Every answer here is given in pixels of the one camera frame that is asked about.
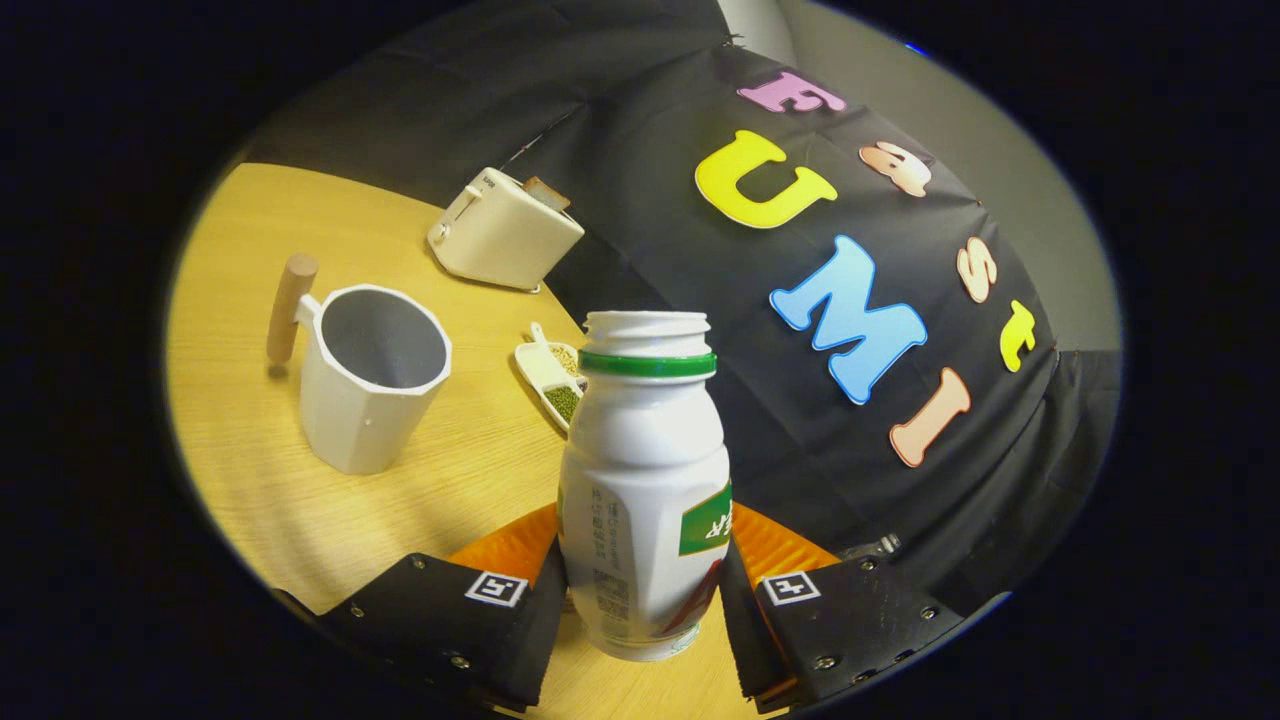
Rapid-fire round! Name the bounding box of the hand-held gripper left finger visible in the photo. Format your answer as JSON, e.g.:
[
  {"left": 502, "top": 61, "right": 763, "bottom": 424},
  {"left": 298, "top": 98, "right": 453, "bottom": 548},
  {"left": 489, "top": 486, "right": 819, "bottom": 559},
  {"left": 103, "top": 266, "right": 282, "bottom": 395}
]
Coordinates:
[{"left": 290, "top": 503, "right": 571, "bottom": 715}]

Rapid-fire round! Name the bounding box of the wooden table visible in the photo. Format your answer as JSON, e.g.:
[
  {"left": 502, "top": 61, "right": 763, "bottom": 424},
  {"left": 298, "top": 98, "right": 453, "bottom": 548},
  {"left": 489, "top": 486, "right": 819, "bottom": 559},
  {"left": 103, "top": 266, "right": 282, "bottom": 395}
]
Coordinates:
[{"left": 165, "top": 163, "right": 791, "bottom": 720}]

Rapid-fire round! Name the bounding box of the small white dish of beans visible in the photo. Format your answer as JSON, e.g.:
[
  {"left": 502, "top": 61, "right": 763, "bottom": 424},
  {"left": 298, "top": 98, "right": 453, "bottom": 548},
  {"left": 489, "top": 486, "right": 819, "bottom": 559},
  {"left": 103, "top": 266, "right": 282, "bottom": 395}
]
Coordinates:
[{"left": 513, "top": 322, "right": 589, "bottom": 433}]

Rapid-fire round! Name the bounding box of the cream toaster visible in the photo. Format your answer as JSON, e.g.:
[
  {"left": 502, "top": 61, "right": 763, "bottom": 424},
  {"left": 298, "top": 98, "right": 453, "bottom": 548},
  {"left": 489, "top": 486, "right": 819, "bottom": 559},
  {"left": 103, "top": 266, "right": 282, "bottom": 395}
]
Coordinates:
[{"left": 427, "top": 166, "right": 586, "bottom": 293}]

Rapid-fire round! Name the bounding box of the white juice bottle green ring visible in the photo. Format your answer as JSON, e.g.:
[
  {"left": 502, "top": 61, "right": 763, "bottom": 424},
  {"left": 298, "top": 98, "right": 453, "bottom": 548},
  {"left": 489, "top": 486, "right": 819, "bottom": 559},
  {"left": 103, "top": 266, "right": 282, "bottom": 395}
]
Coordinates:
[{"left": 556, "top": 310, "right": 734, "bottom": 663}]

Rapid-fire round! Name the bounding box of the toasted bread slice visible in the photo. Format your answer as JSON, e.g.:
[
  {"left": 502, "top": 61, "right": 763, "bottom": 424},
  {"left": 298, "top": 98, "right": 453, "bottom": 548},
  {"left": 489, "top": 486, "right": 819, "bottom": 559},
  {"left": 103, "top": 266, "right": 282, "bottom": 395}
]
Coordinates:
[{"left": 522, "top": 176, "right": 573, "bottom": 213}]

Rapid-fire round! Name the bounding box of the white cup with wooden handle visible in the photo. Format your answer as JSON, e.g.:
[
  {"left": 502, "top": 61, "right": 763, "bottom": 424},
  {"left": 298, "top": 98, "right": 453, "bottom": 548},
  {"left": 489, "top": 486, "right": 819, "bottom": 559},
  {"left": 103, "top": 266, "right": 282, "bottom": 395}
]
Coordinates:
[{"left": 266, "top": 252, "right": 454, "bottom": 476}]

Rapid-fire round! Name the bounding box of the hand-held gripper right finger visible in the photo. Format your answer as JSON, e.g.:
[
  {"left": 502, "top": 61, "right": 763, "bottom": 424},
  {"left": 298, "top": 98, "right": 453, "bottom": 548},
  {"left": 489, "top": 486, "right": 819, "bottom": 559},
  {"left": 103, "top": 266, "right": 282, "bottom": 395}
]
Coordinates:
[{"left": 718, "top": 503, "right": 969, "bottom": 713}]

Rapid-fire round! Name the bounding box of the black backdrop cloth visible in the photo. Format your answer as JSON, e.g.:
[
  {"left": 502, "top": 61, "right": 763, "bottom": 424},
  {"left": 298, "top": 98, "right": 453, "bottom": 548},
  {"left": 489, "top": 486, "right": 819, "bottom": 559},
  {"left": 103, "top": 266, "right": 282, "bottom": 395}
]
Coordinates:
[{"left": 240, "top": 0, "right": 1121, "bottom": 616}]

